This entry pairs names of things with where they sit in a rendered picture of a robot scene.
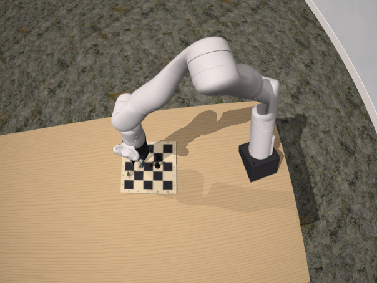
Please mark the chessboard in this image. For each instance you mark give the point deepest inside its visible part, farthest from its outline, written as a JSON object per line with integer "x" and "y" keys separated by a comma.
{"x": 149, "y": 180}

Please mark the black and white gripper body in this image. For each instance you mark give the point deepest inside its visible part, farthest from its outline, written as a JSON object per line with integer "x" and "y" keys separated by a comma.
{"x": 133, "y": 150}

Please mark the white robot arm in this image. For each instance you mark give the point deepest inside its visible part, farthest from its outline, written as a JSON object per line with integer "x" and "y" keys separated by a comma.
{"x": 214, "y": 72}

